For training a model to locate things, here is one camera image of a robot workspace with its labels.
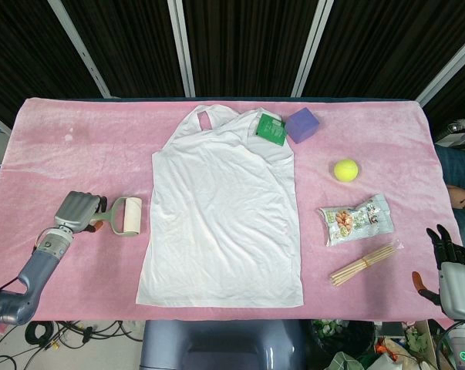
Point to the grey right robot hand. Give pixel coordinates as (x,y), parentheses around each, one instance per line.
(459,289)

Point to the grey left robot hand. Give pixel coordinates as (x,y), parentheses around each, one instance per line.
(76,210)

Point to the green lint roller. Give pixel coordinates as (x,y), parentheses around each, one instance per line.
(132,214)

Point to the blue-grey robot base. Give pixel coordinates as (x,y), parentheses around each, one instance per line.
(224,347)

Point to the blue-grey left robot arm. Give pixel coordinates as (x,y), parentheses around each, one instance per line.
(33,268)

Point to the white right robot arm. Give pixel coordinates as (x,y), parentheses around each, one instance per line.
(463,347)

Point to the person's forearm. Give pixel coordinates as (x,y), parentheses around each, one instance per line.
(461,196)

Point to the white tank top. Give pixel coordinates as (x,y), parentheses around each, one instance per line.
(216,212)

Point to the pink plush tablecloth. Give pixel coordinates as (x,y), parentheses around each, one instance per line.
(81,154)

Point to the bundle of wooden sticks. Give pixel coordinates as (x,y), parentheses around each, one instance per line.
(363,264)

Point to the person's blue jeans leg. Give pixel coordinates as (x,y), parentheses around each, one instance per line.
(457,165)

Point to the peanut snack bag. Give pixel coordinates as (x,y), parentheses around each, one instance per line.
(355,221)

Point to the dark bin with plants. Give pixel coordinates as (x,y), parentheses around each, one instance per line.
(340,335)

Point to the grey round device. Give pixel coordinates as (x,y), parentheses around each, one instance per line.
(457,129)

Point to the yellow tennis ball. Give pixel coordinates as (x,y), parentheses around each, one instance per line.
(346,170)

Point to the green foil packet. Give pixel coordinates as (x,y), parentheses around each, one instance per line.
(270,129)

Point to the purple foam cube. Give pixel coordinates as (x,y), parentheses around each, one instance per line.
(302,125)

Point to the white metal frame post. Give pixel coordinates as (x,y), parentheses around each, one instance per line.
(448,73)
(182,50)
(313,46)
(81,50)

